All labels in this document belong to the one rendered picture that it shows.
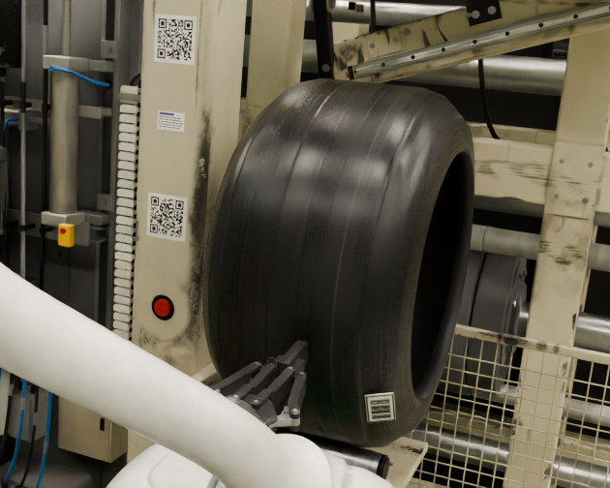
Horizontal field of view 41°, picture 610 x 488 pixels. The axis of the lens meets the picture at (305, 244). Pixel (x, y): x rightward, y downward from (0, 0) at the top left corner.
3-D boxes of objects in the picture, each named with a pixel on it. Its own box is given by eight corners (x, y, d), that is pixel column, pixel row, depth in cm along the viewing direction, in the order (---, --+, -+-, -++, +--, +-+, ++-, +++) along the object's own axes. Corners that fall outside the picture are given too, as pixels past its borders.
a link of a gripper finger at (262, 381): (240, 429, 96) (228, 427, 97) (277, 384, 106) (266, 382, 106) (240, 400, 95) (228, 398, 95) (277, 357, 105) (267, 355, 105)
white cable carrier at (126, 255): (111, 352, 149) (119, 85, 138) (127, 344, 154) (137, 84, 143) (132, 357, 148) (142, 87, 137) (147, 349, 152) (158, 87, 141)
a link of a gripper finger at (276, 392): (247, 402, 95) (258, 405, 94) (288, 360, 104) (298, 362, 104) (246, 431, 96) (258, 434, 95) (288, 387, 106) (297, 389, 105)
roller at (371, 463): (186, 432, 139) (175, 427, 135) (195, 406, 140) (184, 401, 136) (384, 486, 127) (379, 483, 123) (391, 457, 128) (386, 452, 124)
